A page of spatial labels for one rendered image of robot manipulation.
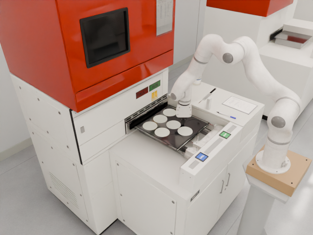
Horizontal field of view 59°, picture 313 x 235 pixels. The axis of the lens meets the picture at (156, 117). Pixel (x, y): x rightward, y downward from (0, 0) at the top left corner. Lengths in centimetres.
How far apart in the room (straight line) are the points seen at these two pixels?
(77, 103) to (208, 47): 73
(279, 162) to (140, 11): 113
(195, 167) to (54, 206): 154
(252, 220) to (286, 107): 89
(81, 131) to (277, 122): 103
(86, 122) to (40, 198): 133
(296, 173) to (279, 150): 18
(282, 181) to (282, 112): 42
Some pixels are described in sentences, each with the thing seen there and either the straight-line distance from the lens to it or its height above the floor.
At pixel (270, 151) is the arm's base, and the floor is 101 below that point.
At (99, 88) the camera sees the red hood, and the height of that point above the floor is 131.
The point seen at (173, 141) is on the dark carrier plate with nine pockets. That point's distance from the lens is 176.
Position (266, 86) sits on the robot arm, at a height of 138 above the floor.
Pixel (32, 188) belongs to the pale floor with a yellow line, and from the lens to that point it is 292.
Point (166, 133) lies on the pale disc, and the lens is 182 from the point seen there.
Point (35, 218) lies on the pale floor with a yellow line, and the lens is 268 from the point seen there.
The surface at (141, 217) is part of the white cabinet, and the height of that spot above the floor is 36.
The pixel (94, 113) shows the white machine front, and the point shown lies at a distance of 163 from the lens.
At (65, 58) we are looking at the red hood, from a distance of 136.
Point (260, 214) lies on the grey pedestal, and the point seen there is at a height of 51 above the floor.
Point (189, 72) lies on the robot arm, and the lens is 163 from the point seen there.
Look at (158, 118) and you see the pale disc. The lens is 196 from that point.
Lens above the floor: 202
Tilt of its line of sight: 35 degrees down
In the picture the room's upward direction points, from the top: straight up
